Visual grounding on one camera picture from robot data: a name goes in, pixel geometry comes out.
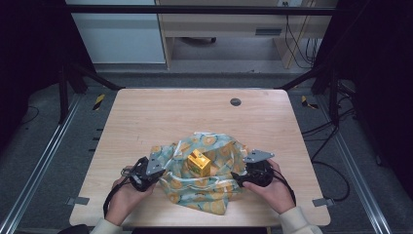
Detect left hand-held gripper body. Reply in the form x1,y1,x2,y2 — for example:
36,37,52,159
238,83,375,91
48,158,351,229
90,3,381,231
121,152,167,193

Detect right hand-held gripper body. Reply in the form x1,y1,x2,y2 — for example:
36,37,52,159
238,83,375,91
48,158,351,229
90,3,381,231
243,149,276,188

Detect fruit-print drawstring cloth bag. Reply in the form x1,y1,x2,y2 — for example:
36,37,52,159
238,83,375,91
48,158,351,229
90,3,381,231
149,131,250,216

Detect yellow carton box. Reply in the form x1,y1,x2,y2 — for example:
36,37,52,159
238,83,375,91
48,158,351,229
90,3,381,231
187,148,212,178

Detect person's right hand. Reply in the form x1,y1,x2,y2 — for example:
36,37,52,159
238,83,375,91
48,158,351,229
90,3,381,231
243,159,296,215

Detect person's left hand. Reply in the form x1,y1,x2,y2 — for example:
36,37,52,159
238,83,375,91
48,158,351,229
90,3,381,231
105,176,154,227

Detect yellow and black floor tape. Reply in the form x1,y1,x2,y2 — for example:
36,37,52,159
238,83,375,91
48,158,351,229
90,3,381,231
93,94,106,111
300,95,319,110

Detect white cabinet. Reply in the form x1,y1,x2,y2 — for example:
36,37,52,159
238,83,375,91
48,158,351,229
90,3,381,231
64,0,167,64

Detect right hand-held gripper black cable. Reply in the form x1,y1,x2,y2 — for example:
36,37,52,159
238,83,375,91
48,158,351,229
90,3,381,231
272,168,297,207

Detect hand-held gripper black cable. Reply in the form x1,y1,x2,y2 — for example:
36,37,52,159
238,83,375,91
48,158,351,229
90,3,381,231
102,176,131,219
272,168,297,207

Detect left hand-held gripper black cable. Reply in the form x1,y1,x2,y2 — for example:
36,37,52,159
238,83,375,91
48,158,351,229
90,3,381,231
102,176,131,219

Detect grey metal bracket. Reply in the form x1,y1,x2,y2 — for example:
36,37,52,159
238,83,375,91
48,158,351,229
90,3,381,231
312,197,336,209
65,196,91,207

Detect black floor cables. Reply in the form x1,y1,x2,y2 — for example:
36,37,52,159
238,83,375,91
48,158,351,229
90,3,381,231
301,97,357,203

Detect aluminium floor rail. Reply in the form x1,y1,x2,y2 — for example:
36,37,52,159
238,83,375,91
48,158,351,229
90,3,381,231
316,94,393,234
0,93,83,234

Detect black metal frame stand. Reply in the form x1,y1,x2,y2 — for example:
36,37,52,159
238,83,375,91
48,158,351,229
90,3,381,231
276,61,343,129
57,61,125,125

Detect thin black floor cable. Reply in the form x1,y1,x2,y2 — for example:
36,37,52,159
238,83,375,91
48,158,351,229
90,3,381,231
19,104,41,127

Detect black hanging desk cables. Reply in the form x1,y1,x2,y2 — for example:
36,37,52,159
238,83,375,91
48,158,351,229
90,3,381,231
282,1,321,70

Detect black horizontal frame bar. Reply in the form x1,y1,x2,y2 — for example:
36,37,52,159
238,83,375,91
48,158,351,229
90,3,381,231
64,4,339,17

